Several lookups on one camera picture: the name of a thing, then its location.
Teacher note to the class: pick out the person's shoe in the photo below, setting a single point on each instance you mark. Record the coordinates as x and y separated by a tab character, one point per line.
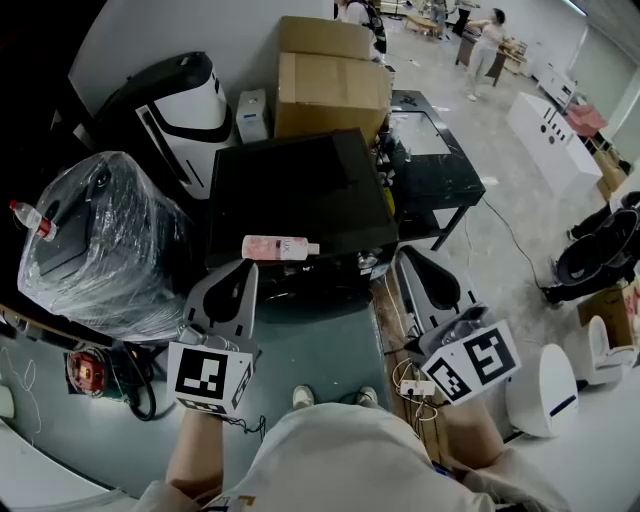
303	397
367	395

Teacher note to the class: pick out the pink and white bottle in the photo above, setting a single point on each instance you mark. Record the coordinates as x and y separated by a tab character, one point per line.
275	247

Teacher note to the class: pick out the person's right shoe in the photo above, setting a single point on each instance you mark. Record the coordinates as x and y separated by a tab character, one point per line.
367	395

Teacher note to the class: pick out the red-label water bottle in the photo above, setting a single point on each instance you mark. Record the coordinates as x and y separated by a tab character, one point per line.
35	220

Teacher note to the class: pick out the long ceiling light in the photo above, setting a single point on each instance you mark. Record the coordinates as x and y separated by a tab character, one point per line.
577	7

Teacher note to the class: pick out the person's left forearm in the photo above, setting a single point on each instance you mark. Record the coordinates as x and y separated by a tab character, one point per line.
200	455

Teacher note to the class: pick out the white cabinet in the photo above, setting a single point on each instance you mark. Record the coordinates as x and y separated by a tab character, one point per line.
555	85

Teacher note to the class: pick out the pink sofa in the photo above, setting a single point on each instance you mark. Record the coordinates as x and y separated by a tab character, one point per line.
587	120

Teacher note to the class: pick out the red round device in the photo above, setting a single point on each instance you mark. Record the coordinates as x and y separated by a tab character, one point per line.
86	372

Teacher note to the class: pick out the wooden plank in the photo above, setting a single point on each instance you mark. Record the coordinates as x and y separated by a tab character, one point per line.
50	327

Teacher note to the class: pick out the large cardboard box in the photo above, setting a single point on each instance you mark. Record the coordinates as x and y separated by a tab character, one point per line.
330	95

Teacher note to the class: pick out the low wooden table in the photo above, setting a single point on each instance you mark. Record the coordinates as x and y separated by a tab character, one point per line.
422	22

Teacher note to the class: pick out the white toilet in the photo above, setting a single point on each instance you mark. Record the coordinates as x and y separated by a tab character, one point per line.
600	350

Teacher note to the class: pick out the plastic-wrapped appliance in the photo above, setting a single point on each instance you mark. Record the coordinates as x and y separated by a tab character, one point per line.
115	240

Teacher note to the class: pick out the white and black tall appliance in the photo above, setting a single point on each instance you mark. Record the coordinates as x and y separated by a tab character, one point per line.
190	110

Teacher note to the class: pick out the long white counter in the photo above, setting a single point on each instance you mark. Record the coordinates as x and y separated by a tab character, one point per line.
550	145

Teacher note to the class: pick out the person's white shirt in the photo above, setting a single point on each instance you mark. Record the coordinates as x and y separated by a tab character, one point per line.
340	465

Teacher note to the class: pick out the person's left shoe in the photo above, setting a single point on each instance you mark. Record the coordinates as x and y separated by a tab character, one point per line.
303	397

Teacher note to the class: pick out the person's right forearm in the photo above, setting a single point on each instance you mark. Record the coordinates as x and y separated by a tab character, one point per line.
472	430

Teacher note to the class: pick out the white round appliance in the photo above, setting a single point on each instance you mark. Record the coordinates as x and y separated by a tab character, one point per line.
540	395

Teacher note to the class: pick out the white power strip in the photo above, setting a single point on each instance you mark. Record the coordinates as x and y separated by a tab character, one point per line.
417	387

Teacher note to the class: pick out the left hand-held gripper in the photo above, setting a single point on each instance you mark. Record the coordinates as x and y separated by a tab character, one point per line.
200	375

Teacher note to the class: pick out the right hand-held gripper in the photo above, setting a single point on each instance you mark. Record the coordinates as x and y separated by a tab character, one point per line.
480	360

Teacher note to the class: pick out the dark green floor mat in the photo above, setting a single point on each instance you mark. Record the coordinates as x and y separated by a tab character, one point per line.
310	350

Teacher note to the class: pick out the brown desk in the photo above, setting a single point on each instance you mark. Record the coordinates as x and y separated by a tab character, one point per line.
467	50

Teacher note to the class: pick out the open cardboard box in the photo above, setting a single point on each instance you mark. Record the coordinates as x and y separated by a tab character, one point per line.
605	315

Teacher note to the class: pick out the small white box appliance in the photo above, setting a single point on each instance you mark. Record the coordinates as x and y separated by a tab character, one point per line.
252	117

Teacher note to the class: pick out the black sink table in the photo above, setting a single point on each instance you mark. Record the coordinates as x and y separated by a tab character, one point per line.
440	175

